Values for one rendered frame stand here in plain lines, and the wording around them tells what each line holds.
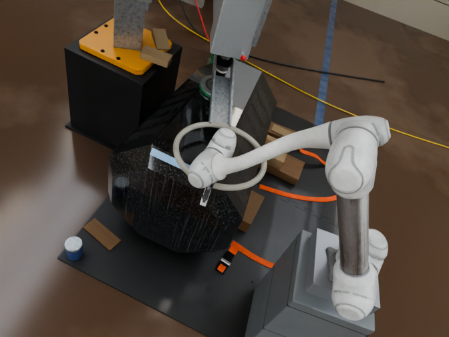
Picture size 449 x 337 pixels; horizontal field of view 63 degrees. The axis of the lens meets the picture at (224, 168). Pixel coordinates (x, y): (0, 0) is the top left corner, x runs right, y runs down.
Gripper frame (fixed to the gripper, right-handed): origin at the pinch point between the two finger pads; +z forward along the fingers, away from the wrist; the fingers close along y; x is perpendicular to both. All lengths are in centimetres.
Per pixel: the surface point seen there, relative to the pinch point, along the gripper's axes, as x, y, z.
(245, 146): -13, 56, 8
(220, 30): 21, 71, -49
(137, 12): 79, 107, -27
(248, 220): -35, 56, 72
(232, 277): -35, 17, 87
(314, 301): -62, -27, 12
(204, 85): 23, 82, -8
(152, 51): 67, 107, -4
